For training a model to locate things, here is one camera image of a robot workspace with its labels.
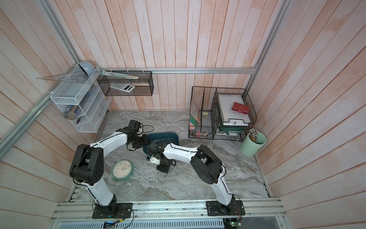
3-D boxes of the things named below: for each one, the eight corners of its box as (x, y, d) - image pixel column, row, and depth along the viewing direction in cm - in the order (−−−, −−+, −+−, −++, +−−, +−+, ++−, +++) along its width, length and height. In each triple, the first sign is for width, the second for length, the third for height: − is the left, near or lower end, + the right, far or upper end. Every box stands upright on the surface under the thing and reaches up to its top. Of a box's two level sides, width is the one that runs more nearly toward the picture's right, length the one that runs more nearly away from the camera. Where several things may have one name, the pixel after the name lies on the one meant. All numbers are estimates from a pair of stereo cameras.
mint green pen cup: (241, 156, 96) (251, 142, 82) (237, 145, 101) (246, 131, 88) (258, 156, 96) (271, 142, 82) (254, 145, 101) (265, 131, 88)
